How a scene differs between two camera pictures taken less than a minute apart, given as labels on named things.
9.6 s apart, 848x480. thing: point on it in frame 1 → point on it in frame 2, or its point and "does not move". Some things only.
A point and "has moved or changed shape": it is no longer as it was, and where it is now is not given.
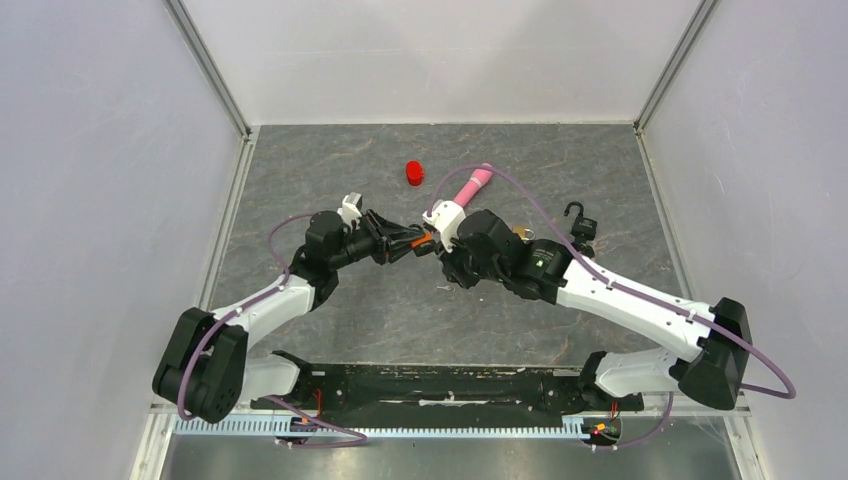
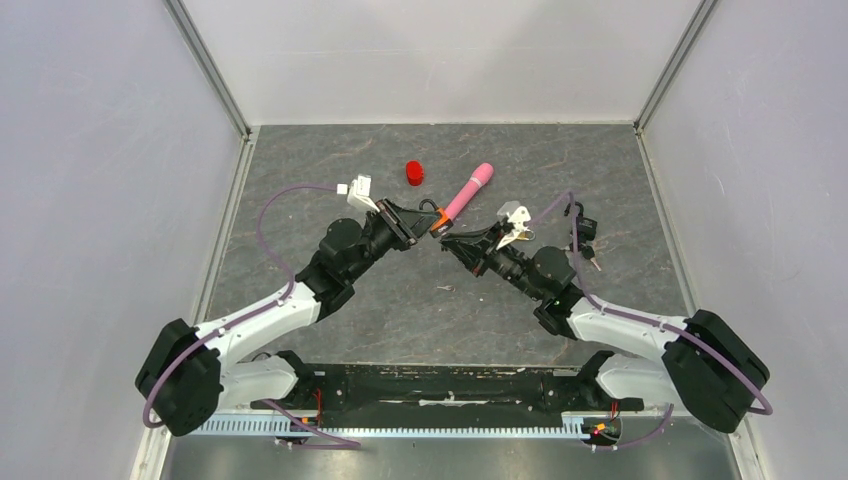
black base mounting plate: x=354 y=386 does not move
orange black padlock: x=423 y=245 has moved or changed shape
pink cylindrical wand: x=478 y=178 does not move
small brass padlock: x=524 y=231 does not move
